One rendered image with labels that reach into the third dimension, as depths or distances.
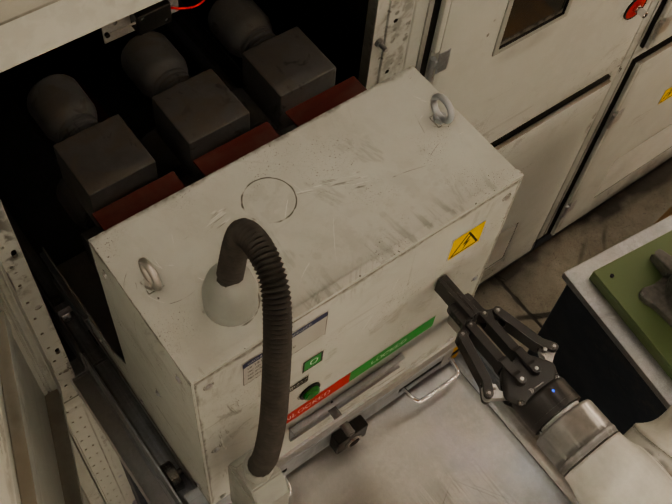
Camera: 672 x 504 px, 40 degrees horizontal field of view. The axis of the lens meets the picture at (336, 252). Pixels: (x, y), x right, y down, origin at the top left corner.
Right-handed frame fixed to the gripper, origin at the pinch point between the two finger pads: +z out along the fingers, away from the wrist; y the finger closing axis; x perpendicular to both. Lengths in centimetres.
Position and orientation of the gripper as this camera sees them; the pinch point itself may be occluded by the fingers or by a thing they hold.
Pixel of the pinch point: (456, 300)
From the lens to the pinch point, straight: 126.5
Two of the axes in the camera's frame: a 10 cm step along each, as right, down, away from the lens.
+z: -5.9, -7.1, 3.8
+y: 8.0, -4.8, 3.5
